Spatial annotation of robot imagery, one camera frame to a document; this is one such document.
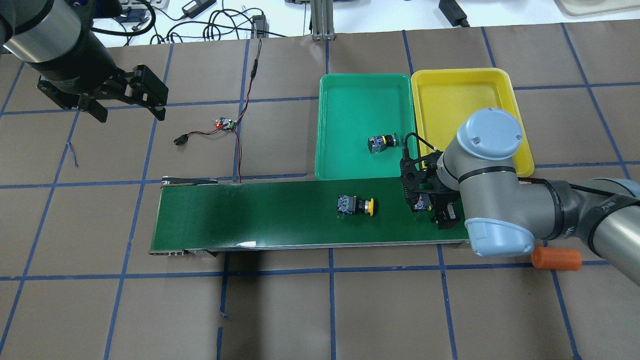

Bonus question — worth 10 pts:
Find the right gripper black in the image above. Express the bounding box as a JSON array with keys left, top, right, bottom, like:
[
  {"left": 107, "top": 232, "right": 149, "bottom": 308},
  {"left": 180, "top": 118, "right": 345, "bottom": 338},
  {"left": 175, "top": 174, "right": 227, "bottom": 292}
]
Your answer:
[{"left": 399, "top": 132, "right": 461, "bottom": 230}]

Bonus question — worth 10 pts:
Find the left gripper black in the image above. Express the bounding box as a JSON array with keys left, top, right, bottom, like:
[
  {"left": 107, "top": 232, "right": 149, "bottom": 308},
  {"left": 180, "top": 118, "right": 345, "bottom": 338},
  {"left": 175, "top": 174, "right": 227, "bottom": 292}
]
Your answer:
[{"left": 37, "top": 64, "right": 169, "bottom": 123}]

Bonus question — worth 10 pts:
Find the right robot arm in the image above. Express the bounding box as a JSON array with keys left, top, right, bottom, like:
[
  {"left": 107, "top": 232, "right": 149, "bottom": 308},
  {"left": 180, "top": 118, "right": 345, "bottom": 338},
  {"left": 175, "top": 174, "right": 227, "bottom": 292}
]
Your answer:
[{"left": 399, "top": 108, "right": 640, "bottom": 284}]

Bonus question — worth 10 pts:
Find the yellow plastic tray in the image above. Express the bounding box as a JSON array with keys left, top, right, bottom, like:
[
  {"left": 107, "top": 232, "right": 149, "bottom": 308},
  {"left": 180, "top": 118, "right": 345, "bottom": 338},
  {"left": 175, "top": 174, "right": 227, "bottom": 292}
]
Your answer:
[{"left": 410, "top": 68, "right": 523, "bottom": 151}]

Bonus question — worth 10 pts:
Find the motor controller board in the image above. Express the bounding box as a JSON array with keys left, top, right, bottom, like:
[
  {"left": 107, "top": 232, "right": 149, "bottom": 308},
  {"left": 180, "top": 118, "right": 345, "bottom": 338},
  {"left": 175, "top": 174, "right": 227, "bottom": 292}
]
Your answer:
[{"left": 214, "top": 117, "right": 238, "bottom": 133}]

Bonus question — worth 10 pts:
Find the green plastic tray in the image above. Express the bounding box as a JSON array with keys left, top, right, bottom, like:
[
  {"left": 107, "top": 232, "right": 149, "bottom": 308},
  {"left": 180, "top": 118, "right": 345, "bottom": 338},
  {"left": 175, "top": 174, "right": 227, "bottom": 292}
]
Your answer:
[{"left": 314, "top": 73, "right": 416, "bottom": 181}]

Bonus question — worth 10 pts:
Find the green conveyor belt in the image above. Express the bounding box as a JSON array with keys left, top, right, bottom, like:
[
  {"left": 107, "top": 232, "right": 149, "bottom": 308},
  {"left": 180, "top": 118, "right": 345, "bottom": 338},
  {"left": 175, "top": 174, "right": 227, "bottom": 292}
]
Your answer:
[{"left": 149, "top": 177, "right": 469, "bottom": 256}]

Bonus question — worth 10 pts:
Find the black power adapter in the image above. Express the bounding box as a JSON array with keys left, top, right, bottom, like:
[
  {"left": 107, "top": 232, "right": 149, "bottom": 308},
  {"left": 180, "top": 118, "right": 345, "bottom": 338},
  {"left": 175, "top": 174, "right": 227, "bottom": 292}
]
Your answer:
[{"left": 438, "top": 0, "right": 470, "bottom": 28}]

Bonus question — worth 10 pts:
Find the aluminium frame post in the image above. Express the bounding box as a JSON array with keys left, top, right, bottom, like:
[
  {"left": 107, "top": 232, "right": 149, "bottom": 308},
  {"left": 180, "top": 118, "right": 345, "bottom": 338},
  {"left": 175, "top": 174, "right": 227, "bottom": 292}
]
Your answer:
[{"left": 310, "top": 0, "right": 336, "bottom": 41}]

